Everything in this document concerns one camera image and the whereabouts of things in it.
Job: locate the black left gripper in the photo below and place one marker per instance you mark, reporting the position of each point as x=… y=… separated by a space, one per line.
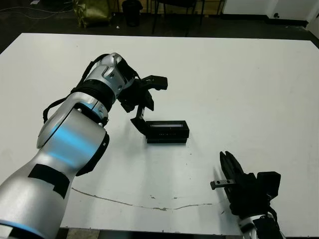
x=135 y=95

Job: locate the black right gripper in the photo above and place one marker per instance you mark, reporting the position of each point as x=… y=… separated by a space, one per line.
x=246 y=196

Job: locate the black box lid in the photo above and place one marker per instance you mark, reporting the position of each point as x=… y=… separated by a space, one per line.
x=167 y=132

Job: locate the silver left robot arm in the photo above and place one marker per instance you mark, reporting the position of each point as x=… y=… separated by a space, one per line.
x=67 y=139

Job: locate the black box base white insert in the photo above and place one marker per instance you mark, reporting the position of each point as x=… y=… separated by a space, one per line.
x=167 y=141

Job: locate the black waste bin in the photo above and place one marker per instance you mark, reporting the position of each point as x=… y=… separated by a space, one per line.
x=132 y=13

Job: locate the crumpled shiny plastic bag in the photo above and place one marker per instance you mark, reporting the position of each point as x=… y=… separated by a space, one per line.
x=93 y=12

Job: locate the black office chair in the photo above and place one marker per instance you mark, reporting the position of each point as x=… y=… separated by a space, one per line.
x=178 y=3

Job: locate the black door stopper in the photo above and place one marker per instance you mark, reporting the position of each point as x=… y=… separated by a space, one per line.
x=276 y=15

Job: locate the white paper sheet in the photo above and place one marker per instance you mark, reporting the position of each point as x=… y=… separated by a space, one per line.
x=35 y=2

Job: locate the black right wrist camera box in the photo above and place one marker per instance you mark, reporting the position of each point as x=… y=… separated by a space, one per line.
x=270 y=181

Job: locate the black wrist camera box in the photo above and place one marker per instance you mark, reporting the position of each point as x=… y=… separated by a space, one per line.
x=157 y=82
x=270 y=181

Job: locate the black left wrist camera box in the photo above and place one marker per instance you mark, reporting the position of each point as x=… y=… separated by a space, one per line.
x=157 y=82

